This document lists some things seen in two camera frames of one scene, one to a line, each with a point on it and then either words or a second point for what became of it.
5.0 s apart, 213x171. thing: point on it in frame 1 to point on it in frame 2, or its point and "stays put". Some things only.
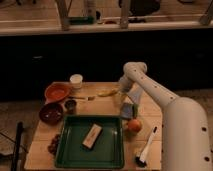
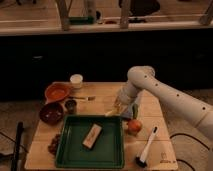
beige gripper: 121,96 to 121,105
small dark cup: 70,106 stays put
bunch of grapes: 52,147 stays put
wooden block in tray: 92,136 stays put
